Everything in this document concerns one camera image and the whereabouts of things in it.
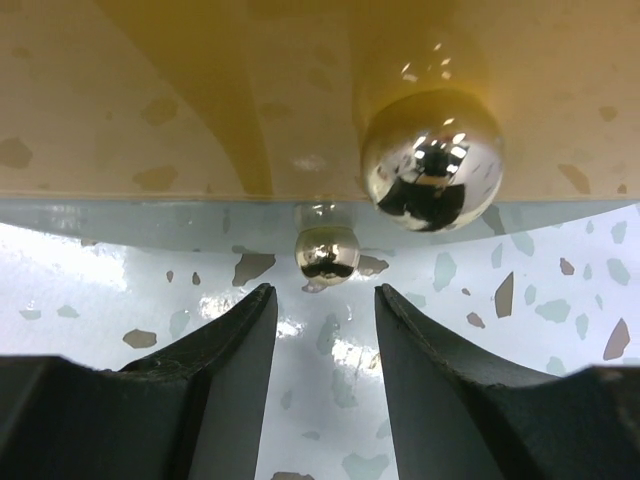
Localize grey bottom drawer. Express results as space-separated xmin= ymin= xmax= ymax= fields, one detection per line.
xmin=0 ymin=197 xmax=640 ymax=261

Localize cream round drawer organizer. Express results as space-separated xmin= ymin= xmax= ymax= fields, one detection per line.
xmin=1 ymin=1 xmax=639 ymax=202

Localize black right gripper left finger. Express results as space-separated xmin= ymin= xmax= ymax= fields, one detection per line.
xmin=0 ymin=282 xmax=279 ymax=480

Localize gold middle drawer knob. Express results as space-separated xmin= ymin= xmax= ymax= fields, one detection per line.
xmin=361 ymin=89 xmax=504 ymax=233

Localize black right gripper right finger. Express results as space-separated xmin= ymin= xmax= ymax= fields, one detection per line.
xmin=375 ymin=285 xmax=639 ymax=479

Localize gold drawer knob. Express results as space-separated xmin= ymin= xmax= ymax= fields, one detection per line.
xmin=295 ymin=226 xmax=361 ymax=287
xmin=361 ymin=89 xmax=504 ymax=233

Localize gold bottom drawer knob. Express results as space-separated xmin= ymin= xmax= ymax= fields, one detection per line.
xmin=295 ymin=226 xmax=361 ymax=287

